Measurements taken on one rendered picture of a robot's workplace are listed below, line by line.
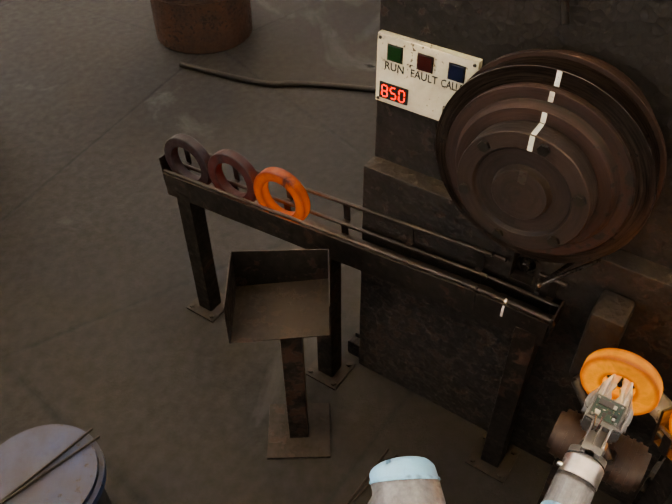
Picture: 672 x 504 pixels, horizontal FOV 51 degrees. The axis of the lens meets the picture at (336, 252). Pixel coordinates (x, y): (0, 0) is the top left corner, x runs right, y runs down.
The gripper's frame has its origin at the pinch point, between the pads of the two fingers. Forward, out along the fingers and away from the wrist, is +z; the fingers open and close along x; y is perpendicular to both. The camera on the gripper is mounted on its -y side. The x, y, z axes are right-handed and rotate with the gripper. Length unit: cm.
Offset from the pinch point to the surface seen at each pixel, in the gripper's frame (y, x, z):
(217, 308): -89, 135, -5
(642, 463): -31.6, -12.2, -3.4
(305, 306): -24, 77, -10
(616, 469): -33.1, -7.9, -7.1
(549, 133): 35, 30, 23
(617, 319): -9.6, 5.7, 16.6
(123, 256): -92, 186, -4
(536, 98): 37, 35, 28
